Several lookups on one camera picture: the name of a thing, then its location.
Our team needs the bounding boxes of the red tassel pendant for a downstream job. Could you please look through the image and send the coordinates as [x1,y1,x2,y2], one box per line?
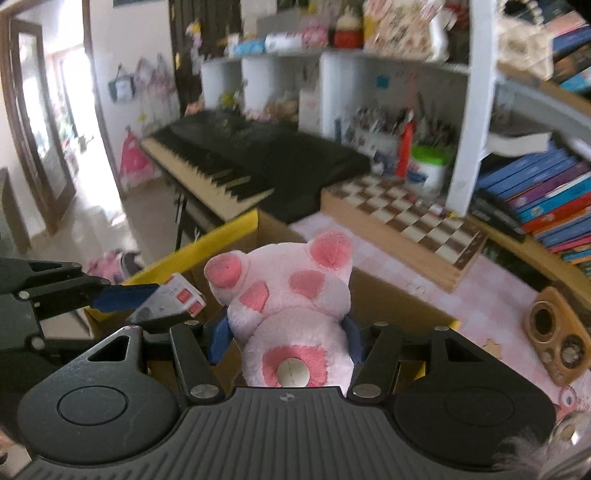
[396,122,414,179]

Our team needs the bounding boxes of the hanging bags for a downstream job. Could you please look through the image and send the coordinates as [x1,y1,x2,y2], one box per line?
[107,55,179,126]

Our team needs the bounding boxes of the white jar green lid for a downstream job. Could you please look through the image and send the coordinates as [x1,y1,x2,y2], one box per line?
[406,145,456,195]

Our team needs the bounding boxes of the brown door frame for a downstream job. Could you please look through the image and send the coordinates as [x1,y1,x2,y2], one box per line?
[0,14,77,237]

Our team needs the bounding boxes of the small white red-label box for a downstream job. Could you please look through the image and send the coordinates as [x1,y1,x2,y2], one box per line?
[126,272,208,325]

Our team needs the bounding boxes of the pink checkered desktop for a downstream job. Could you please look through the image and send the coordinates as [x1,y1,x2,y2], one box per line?
[288,208,591,445]

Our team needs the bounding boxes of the pink tissue pack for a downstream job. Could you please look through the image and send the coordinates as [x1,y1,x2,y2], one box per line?
[300,23,331,47]

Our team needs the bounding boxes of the yellow cardboard box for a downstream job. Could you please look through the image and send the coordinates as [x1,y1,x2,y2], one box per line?
[84,209,461,394]

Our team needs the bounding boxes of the white cubby shelf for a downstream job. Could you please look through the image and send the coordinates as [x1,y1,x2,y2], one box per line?
[199,0,500,219]

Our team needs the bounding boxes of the white quilted handbag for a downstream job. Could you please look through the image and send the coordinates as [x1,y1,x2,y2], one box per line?
[496,0,555,79]

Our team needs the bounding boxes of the brown wooden radio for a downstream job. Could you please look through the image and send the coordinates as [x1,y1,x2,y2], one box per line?
[524,286,591,388]

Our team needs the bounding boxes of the dark wooden door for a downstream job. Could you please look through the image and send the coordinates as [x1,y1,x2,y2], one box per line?
[168,0,243,117]

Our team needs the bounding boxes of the purple pink backpack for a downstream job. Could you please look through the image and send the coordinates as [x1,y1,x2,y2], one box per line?
[85,249,144,285]

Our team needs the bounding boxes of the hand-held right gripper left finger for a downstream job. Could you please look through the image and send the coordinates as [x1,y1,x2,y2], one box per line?
[73,315,230,402]

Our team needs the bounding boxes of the white flat pack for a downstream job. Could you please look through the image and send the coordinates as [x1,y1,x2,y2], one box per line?
[265,32,304,52]

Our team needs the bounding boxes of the black electronic keyboard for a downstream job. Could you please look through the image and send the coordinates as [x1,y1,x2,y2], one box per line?
[141,110,373,225]

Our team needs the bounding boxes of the pink triangular bag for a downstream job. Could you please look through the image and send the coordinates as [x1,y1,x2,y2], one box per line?
[117,127,156,188]

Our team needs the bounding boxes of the white tissue box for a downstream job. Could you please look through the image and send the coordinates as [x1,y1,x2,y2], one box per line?
[298,88,322,135]

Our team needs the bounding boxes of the wooden bookshelf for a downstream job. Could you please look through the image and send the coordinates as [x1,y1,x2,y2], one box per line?
[466,60,591,306]

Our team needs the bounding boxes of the wooden chessboard box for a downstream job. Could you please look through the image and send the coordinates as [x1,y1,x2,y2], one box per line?
[320,174,491,293]

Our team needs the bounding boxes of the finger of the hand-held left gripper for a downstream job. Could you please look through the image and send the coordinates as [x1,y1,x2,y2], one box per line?
[126,312,191,336]
[0,257,160,321]

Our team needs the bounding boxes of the grey fur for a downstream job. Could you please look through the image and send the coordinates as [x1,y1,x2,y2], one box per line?
[494,411,591,480]

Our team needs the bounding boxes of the white grey binder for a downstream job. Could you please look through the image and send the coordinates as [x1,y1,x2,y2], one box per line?
[485,131,553,156]

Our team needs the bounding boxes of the black keyboard stand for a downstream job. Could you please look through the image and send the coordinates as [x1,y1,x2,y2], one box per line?
[173,185,218,253]

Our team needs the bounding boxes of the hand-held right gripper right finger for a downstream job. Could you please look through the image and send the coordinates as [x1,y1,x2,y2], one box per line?
[344,316,502,402]

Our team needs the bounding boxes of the row of leaning colourful books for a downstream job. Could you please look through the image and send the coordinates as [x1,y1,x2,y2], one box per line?
[471,148,591,278]

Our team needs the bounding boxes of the red white figurine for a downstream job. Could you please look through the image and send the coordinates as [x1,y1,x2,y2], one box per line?
[333,9,365,49]

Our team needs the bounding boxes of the pink plush pig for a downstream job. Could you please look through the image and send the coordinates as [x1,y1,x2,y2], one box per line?
[204,231,356,389]

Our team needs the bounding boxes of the pen holder with pens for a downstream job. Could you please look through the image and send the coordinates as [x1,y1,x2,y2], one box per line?
[353,106,403,158]

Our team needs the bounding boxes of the blue wet wipes pack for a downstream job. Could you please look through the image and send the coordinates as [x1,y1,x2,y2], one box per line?
[233,39,267,57]

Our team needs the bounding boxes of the row of dark shelf books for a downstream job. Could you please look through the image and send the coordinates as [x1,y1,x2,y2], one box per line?
[549,11,591,96]

